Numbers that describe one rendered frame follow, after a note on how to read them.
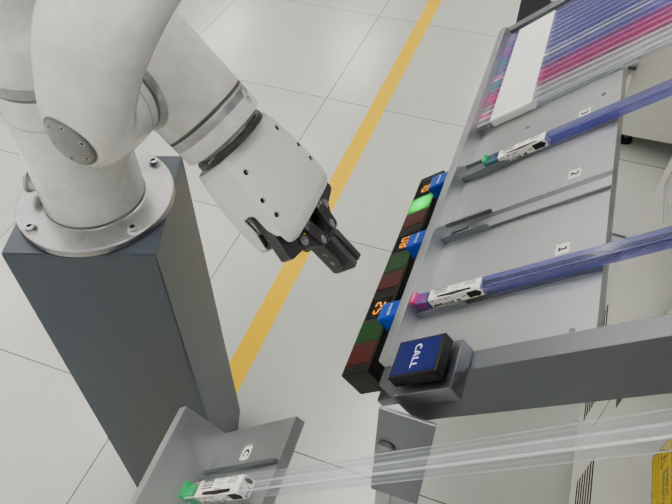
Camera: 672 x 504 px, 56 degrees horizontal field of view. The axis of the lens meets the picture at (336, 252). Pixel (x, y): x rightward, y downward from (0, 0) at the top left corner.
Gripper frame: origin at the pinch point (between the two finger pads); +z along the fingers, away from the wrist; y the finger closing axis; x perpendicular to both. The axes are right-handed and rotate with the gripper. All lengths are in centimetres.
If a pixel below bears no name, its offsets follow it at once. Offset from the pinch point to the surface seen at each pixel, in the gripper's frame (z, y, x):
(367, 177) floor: 41, -97, -70
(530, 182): 10.2, -15.6, 13.3
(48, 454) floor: 17, 7, -96
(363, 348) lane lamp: 11.1, 2.7, -4.5
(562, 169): 10.2, -15.7, 16.9
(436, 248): 9.3, -8.2, 3.5
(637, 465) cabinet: 51, -6, 7
